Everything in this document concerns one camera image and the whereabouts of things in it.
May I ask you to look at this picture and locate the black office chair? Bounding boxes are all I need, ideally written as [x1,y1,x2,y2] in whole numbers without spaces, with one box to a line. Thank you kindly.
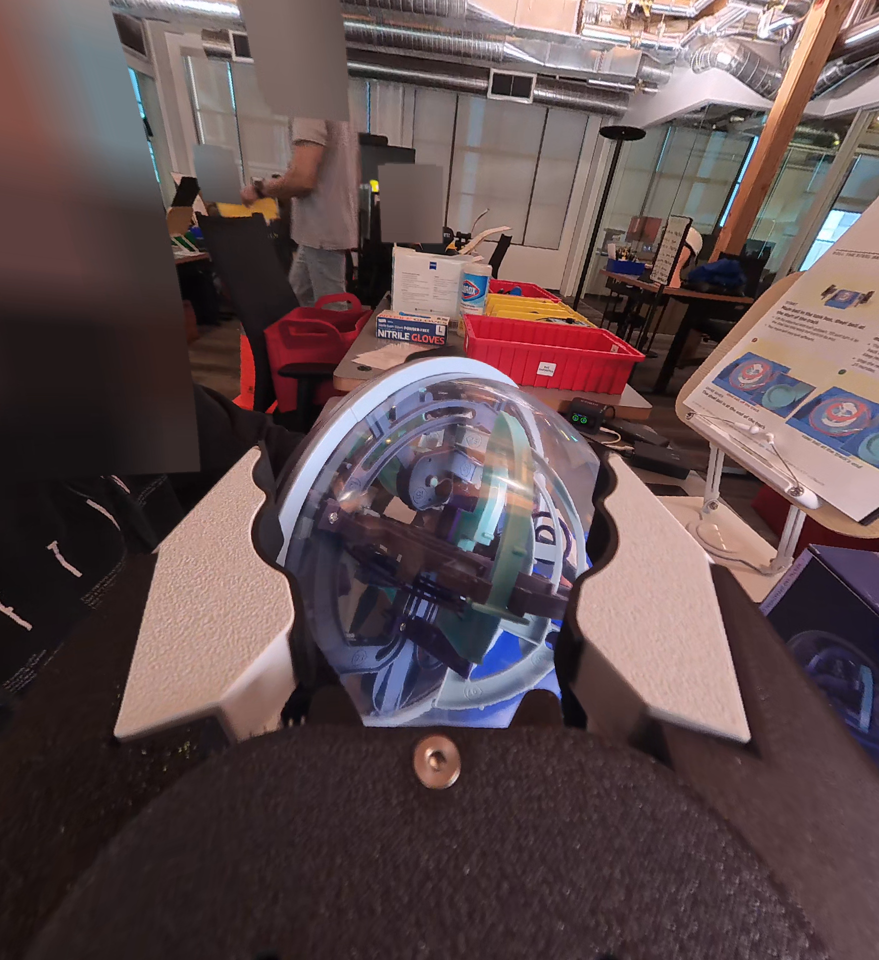
[200,210,298,414]

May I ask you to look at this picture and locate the yellow plastic bin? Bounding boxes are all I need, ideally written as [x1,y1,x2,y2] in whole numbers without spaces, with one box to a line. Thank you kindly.
[485,293,591,327]

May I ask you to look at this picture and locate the red plastic bin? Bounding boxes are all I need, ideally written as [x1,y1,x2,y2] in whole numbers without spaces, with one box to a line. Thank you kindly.
[462,308,643,394]

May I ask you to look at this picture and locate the silver ceiling duct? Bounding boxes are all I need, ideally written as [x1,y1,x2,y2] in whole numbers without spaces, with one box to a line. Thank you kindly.
[110,0,666,114]

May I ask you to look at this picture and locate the dark blue cardboard box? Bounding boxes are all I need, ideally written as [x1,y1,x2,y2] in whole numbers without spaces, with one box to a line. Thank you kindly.
[762,543,879,819]

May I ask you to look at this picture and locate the printed instruction sheet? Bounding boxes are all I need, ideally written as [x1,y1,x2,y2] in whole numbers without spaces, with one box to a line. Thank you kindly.
[684,158,879,523]

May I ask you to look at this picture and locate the clear plastic maze ball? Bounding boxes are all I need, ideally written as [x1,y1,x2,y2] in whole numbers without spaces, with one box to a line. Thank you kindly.
[275,357,603,729]

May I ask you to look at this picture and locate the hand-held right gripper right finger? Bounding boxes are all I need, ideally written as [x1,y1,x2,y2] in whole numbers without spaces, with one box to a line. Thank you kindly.
[560,450,751,744]

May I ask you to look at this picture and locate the blue glove box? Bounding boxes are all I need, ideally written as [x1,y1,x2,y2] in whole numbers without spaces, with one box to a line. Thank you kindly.
[375,311,450,346]

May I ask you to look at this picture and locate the red chair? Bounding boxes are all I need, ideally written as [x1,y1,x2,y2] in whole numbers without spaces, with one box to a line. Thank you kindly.
[237,293,373,429]

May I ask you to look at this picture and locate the black floor lamp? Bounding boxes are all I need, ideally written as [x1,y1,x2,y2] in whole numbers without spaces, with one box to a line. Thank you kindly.
[575,125,646,309]

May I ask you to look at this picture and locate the person's black sweatshirt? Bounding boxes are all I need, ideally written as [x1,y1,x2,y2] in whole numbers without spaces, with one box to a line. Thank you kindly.
[0,383,306,781]

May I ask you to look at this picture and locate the white carton box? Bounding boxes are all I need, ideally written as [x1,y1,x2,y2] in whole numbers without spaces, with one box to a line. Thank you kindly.
[392,245,466,319]

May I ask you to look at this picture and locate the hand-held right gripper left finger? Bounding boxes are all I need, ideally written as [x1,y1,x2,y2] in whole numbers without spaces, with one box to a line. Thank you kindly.
[114,447,298,744]

